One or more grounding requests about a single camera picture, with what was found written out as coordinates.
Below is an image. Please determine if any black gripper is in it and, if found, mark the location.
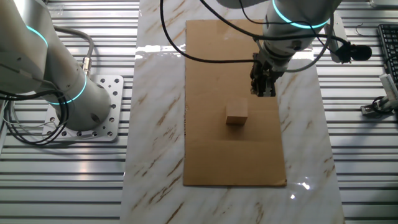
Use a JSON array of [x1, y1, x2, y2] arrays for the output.
[[250, 53, 285, 98]]

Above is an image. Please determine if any small wooden block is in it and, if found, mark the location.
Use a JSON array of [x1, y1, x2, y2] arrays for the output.
[[225, 98, 249, 126]]

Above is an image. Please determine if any brown cardboard sheet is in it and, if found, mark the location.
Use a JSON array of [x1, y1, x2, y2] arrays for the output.
[[182, 19, 287, 187]]

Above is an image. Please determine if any marble patterned sheet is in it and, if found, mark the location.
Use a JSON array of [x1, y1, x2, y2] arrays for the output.
[[119, 0, 346, 224]]

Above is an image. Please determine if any black keyboard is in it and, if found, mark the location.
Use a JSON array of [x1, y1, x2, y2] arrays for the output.
[[377, 24, 398, 83]]

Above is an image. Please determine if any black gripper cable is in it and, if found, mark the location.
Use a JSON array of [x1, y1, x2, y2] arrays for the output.
[[159, 0, 256, 64]]

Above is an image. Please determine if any grey looped wrist cable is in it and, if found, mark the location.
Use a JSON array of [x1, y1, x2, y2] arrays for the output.
[[253, 14, 335, 74]]

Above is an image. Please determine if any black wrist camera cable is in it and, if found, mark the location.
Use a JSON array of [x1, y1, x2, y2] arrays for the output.
[[198, 0, 349, 44]]

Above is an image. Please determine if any silver camera bracket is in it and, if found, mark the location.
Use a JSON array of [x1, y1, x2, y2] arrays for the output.
[[323, 12, 348, 63]]

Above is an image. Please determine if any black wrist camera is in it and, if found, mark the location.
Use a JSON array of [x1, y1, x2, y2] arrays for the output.
[[335, 43, 373, 64]]

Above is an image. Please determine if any thin black stand cable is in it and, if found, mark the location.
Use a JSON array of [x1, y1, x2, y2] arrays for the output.
[[371, 95, 387, 114]]

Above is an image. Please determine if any grey camera on stand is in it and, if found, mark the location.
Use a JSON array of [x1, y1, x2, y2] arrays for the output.
[[360, 73, 398, 118]]

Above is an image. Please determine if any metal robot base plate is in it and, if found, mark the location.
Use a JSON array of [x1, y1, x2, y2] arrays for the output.
[[42, 74, 124, 142]]

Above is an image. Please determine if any grey base cable with connector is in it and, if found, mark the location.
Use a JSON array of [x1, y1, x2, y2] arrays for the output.
[[53, 26, 95, 77]]

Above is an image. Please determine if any black cable bundle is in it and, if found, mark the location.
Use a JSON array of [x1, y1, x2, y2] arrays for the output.
[[0, 88, 71, 146]]

